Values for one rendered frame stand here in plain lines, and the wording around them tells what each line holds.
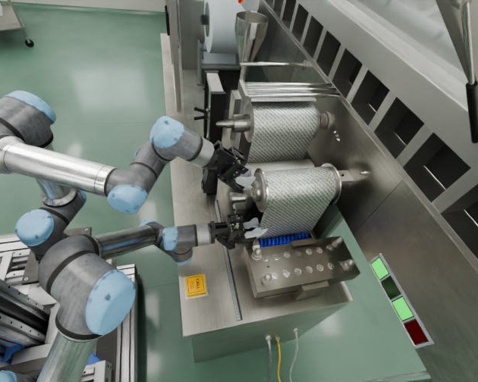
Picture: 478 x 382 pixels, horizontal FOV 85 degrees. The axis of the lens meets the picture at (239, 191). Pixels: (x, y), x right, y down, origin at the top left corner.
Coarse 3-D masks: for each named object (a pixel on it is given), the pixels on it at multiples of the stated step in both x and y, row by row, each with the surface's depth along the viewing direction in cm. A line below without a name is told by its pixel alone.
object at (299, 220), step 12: (264, 216) 88; (276, 216) 90; (288, 216) 92; (300, 216) 93; (312, 216) 95; (264, 228) 95; (276, 228) 97; (288, 228) 99; (300, 228) 101; (312, 228) 103
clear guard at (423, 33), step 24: (360, 0) 70; (384, 0) 54; (408, 0) 44; (432, 0) 37; (384, 24) 68; (408, 24) 53; (432, 24) 43; (408, 48) 66; (432, 48) 52; (456, 72) 51
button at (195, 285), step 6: (192, 276) 98; (198, 276) 99; (186, 282) 97; (192, 282) 97; (198, 282) 97; (204, 282) 98; (192, 288) 96; (198, 288) 96; (204, 288) 96; (192, 294) 94; (198, 294) 96
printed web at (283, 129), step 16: (256, 112) 88; (272, 112) 90; (288, 112) 91; (304, 112) 92; (256, 128) 89; (272, 128) 90; (288, 128) 92; (304, 128) 94; (240, 144) 112; (256, 144) 94; (272, 144) 96; (288, 144) 98; (304, 144) 100; (256, 160) 101; (272, 160) 103; (288, 160) 105; (272, 176) 83; (288, 176) 84; (304, 176) 85; (320, 176) 86; (272, 192) 81; (288, 192) 82; (304, 192) 84; (320, 192) 85; (272, 208) 85; (288, 208) 88
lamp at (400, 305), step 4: (396, 300) 75; (400, 300) 74; (396, 304) 76; (400, 304) 74; (404, 304) 73; (396, 308) 76; (400, 308) 74; (404, 308) 73; (408, 308) 72; (400, 312) 74; (404, 312) 73; (408, 312) 72; (400, 316) 75; (404, 316) 73; (408, 316) 72
